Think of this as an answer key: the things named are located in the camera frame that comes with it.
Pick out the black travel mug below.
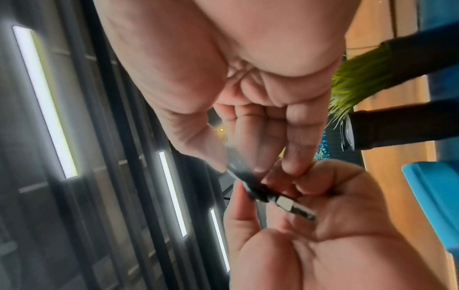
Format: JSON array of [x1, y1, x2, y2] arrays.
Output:
[[338, 100, 459, 152]]

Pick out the person's right hand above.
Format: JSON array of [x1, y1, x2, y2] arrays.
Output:
[[93, 0, 363, 182]]

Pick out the green potted plant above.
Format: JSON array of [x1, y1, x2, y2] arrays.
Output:
[[328, 28, 459, 129]]

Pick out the person's left hand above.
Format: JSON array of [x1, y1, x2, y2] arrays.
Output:
[[224, 160, 446, 290]]

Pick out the row of ceiling light strips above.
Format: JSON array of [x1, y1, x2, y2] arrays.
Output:
[[12, 24, 230, 273]]

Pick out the thin black cable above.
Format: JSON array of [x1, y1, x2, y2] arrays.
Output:
[[225, 164, 318, 222]]

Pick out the wooden table with blue inlay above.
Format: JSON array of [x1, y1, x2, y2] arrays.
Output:
[[344, 0, 459, 290]]

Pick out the teal cylindrical speaker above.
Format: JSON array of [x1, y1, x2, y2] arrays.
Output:
[[401, 160, 459, 256]]

